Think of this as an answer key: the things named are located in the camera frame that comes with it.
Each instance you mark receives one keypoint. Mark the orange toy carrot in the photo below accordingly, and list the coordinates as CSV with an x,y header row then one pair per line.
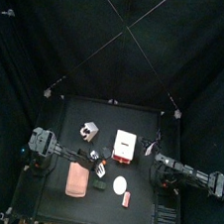
x,y
103,163

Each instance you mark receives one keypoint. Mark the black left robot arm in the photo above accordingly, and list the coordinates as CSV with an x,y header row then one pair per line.
x,y
45,142

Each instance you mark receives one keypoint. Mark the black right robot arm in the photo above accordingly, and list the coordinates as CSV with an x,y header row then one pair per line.
x,y
189,172

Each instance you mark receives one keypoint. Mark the white toy drawer red front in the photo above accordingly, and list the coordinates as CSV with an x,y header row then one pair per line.
x,y
124,146

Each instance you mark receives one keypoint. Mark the dark green toy object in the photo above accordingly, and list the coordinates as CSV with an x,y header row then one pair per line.
x,y
99,184

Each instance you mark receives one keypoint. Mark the white grey toy cube box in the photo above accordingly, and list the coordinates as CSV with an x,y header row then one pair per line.
x,y
89,131

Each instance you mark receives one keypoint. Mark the pink rectangular cloth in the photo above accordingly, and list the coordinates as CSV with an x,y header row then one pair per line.
x,y
77,180

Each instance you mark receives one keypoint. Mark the small pink block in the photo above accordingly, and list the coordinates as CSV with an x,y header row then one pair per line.
x,y
126,199

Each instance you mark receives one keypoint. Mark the white printed label sticker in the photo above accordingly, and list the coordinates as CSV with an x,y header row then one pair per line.
x,y
166,221

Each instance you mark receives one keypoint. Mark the grey metal frame bracket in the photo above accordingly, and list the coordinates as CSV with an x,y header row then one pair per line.
x,y
47,92
9,12
112,101
177,113

